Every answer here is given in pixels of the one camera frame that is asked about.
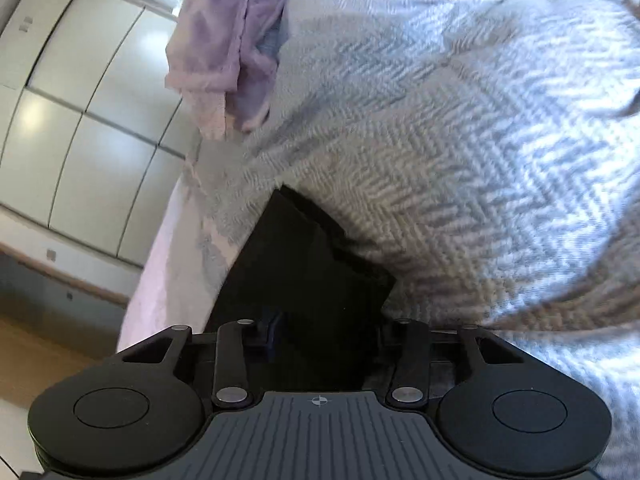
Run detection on black trousers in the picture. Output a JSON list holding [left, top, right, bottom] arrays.
[[205, 185, 396, 392]]

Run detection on pink and grey bedspread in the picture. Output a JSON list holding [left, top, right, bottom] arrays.
[[118, 0, 639, 479]]

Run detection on lilac pillow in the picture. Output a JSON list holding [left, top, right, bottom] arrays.
[[165, 0, 286, 140]]

